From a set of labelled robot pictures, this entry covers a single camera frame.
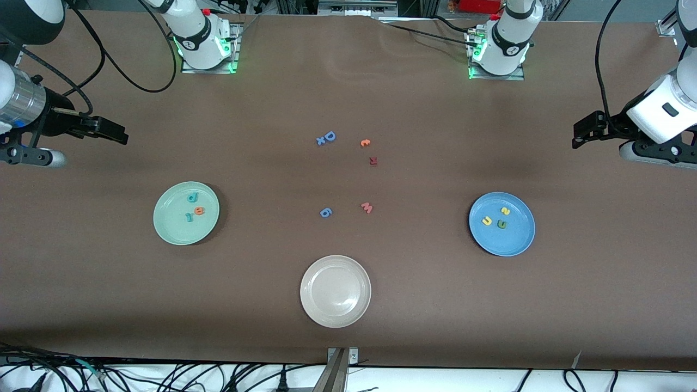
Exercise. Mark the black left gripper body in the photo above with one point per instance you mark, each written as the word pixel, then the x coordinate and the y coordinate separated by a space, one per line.
pixel 613 123

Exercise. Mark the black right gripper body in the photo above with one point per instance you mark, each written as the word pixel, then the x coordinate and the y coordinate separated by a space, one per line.
pixel 56 116

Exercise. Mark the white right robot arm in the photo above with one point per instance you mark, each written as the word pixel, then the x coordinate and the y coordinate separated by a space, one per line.
pixel 196 32

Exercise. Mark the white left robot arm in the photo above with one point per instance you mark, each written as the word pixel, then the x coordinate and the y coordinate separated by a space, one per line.
pixel 509 38

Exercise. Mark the mint green plate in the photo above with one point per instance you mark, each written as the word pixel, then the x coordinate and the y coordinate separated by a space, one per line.
pixel 174 228

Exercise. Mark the blue plate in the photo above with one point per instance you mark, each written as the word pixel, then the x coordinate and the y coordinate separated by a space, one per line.
pixel 514 239

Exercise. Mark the red background box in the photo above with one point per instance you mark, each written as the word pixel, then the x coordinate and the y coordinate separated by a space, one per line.
pixel 479 5

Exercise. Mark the blue foam letter D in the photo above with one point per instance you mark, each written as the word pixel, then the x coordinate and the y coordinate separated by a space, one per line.
pixel 325 136

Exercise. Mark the white tape scrap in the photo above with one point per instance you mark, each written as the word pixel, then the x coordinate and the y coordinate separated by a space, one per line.
pixel 576 359

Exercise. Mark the blue foam number 6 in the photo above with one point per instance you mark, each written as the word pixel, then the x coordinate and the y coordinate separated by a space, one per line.
pixel 325 212

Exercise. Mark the pink foam letter W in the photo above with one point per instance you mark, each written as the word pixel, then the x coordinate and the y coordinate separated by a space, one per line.
pixel 366 206

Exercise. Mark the beige plate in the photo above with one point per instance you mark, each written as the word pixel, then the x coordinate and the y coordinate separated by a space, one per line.
pixel 335 291

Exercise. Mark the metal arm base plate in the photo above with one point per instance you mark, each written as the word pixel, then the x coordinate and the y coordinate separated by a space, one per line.
pixel 496 77
pixel 237 49

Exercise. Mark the metal table corner bracket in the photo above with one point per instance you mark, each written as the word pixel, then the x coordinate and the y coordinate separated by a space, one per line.
pixel 668 27

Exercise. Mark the aluminium background frame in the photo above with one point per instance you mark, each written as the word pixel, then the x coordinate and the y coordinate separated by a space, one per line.
pixel 356 6

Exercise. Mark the aluminium edge bracket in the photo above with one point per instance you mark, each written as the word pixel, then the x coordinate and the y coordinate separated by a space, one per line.
pixel 337 370

